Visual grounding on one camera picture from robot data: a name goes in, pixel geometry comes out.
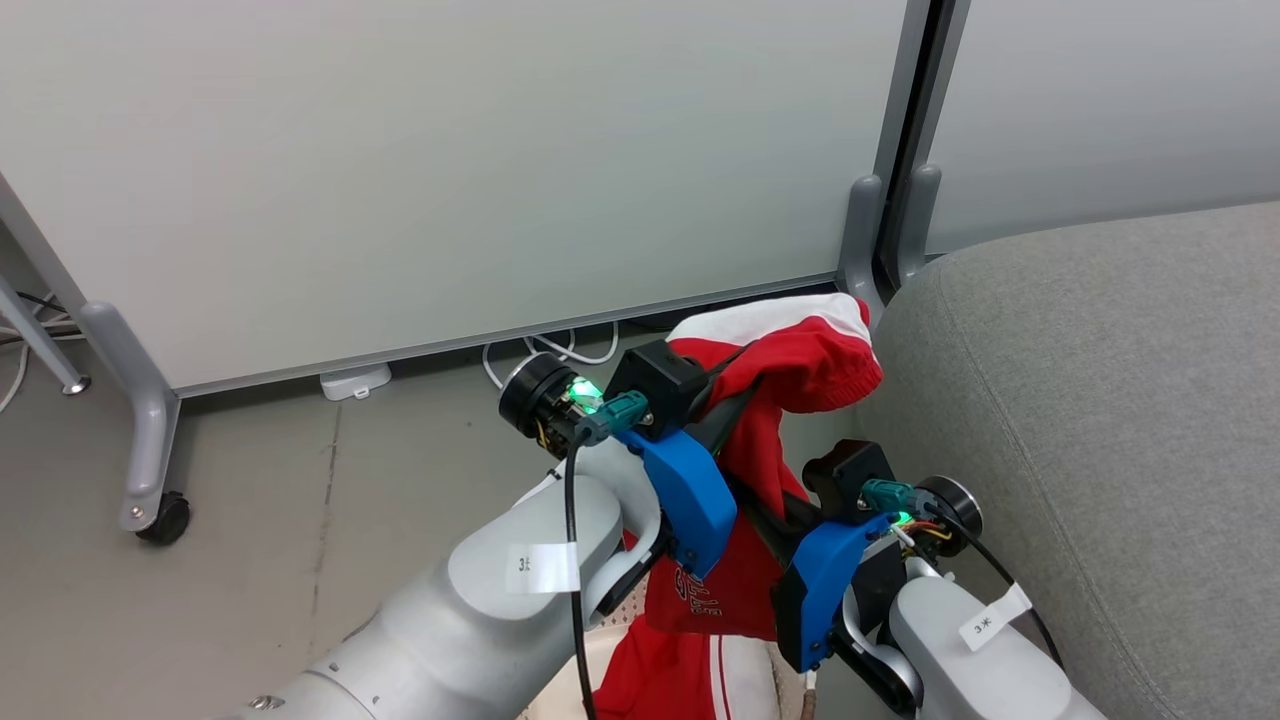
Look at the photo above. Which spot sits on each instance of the cream perforated laundry basket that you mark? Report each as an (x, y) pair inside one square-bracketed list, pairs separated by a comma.
[(550, 700)]

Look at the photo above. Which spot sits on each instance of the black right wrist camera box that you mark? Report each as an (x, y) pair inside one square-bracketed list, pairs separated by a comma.
[(848, 478)]

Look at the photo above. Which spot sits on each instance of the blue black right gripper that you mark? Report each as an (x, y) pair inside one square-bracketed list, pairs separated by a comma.
[(825, 580)]

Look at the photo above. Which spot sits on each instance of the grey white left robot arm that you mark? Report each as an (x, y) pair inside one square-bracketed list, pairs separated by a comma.
[(450, 620)]

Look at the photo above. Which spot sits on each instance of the narrow white partition panel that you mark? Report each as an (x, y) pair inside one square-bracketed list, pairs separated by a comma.
[(1100, 110)]

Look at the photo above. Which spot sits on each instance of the black caster wheel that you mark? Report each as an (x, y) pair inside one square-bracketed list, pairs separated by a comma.
[(165, 520)]

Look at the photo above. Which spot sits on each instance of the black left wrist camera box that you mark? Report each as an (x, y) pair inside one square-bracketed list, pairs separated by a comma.
[(655, 385)]

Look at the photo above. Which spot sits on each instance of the wide white partition panel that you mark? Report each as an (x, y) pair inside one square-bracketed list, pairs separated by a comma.
[(400, 180)]

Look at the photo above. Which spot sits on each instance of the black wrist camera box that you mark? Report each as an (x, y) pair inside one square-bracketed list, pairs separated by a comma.
[(655, 385), (848, 478)]

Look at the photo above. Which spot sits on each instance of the white power adapter box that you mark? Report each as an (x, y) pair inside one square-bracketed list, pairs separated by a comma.
[(355, 381)]

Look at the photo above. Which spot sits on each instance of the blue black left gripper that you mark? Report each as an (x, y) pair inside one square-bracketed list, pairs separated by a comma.
[(690, 500)]

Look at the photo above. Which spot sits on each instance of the grey metal stand leg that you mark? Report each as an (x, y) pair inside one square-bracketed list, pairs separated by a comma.
[(45, 345)]

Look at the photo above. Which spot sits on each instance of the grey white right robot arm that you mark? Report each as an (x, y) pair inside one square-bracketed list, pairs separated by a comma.
[(960, 670)]

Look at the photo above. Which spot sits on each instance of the red white clothing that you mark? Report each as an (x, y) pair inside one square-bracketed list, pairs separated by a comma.
[(800, 370)]

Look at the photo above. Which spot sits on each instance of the grey fabric sofa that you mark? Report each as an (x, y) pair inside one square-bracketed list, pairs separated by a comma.
[(1100, 400)]

